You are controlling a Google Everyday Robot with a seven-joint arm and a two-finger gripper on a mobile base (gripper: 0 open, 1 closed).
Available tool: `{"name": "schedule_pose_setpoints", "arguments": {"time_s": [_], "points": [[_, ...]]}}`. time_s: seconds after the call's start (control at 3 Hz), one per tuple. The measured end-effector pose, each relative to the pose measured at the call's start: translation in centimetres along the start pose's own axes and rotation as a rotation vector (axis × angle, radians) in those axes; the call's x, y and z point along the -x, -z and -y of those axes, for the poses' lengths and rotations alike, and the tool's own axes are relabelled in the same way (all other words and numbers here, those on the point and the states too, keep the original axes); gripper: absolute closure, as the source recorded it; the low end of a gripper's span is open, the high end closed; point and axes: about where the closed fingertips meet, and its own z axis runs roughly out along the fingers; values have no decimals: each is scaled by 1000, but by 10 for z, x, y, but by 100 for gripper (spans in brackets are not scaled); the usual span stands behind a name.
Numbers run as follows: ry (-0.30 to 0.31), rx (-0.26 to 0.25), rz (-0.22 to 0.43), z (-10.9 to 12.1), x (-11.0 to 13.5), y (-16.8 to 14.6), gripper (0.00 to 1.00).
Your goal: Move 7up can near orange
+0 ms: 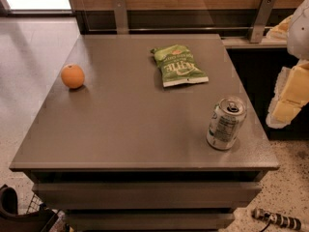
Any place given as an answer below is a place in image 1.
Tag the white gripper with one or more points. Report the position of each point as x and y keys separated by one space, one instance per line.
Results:
x=299 y=33

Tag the silver green 7up can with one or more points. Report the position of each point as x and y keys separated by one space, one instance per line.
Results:
x=226 y=120

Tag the grey side shelf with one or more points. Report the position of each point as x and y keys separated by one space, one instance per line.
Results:
x=241 y=43

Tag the green Kettle chips bag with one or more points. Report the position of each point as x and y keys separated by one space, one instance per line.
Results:
x=178 y=66

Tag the black white striped tool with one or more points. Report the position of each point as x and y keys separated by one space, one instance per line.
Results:
x=292 y=223

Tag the upper grey drawer front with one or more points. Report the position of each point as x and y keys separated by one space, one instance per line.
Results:
x=112 y=196

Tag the grey drawer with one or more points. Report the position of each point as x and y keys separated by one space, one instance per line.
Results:
x=112 y=196
x=149 y=222

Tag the grey drawer cabinet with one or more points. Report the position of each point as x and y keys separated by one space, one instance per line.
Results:
x=124 y=126

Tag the orange fruit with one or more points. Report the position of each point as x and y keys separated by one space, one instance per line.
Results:
x=72 y=76

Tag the lower grey drawer front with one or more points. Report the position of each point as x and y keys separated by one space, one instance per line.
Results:
x=149 y=222

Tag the right metal wall bracket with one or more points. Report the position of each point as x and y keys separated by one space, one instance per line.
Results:
x=256 y=31

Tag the metal wall bracket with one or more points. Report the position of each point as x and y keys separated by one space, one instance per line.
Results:
x=120 y=15
x=256 y=31

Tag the left metal wall bracket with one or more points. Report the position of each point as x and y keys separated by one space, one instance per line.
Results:
x=120 y=15

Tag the black bag with wire basket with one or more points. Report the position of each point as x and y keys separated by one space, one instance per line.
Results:
x=41 y=220

